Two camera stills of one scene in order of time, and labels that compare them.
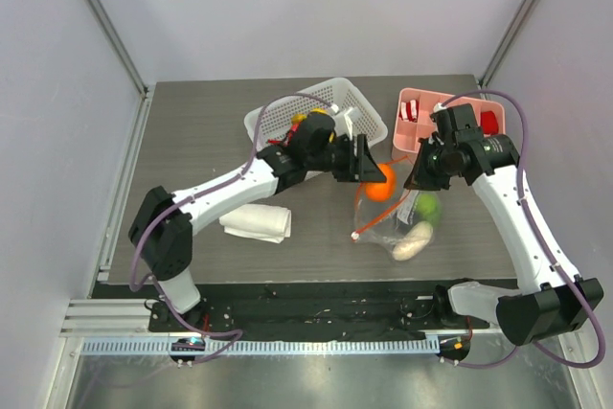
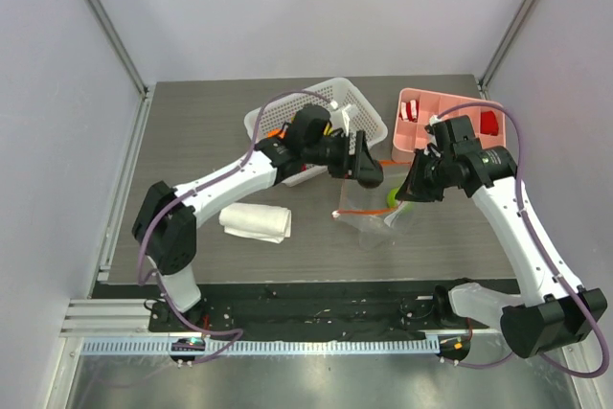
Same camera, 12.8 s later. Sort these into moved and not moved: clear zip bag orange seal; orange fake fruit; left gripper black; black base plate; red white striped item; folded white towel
Moved: orange fake fruit; clear zip bag orange seal
Not moved: left gripper black; black base plate; red white striped item; folded white towel
